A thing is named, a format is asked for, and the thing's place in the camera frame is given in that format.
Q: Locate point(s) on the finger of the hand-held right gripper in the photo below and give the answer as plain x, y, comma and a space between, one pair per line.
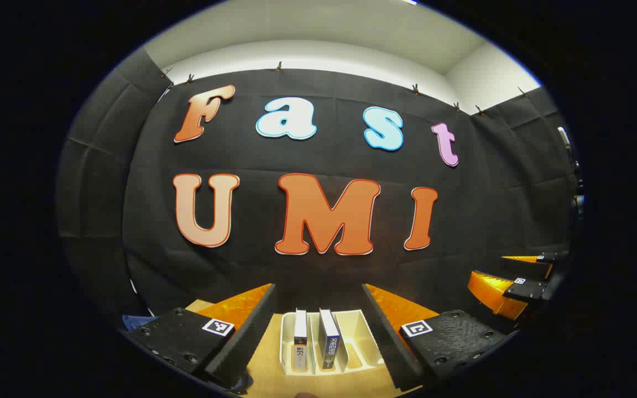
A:
524, 289
548, 257

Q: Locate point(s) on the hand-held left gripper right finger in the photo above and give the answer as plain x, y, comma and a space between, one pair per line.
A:
393, 342

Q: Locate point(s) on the grey metal stand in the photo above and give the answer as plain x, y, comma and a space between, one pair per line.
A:
570, 160

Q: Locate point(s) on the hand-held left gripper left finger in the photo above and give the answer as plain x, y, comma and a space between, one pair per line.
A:
241, 342

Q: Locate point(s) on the blue book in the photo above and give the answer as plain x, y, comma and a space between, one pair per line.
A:
329, 342

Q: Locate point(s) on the white bookshelf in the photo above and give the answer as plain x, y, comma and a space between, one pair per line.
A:
360, 337

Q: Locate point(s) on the black and white book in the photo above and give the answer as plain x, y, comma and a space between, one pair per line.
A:
300, 342

